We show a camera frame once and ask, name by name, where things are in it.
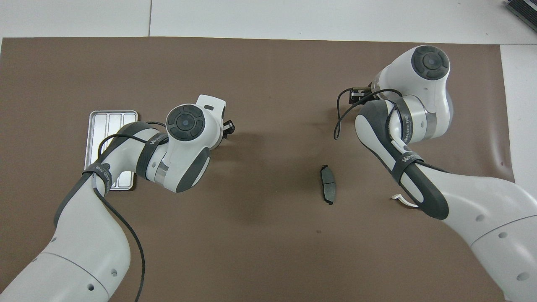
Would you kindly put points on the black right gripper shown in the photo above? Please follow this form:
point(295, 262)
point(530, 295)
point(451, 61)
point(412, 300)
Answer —
point(360, 97)

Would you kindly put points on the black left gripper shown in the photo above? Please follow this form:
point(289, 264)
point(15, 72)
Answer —
point(223, 130)

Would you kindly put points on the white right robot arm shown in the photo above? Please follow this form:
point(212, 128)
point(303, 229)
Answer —
point(482, 201)

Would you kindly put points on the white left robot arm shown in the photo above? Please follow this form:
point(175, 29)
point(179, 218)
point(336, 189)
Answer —
point(84, 235)

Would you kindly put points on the grey metal tray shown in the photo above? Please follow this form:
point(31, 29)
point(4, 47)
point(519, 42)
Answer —
point(100, 130)

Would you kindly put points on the brown table mat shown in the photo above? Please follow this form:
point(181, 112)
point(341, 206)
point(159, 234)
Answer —
point(260, 84)

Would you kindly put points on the dark curved brake pad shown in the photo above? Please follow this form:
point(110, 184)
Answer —
point(328, 184)

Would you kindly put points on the dark ribbed equipment corner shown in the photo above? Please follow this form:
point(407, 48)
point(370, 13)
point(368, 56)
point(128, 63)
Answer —
point(524, 10)

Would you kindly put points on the white semicircular bracket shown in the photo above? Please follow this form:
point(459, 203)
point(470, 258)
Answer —
point(409, 204)

